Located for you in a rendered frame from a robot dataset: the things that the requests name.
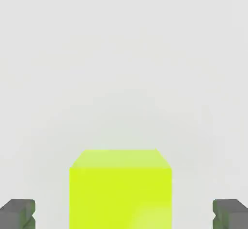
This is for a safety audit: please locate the small yellow cube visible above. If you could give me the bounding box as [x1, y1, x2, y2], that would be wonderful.
[68, 148, 173, 229]

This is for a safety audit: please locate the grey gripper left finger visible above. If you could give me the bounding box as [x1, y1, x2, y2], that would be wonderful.
[0, 198, 36, 229]

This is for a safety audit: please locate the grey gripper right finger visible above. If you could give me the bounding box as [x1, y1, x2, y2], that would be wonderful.
[212, 198, 248, 229]

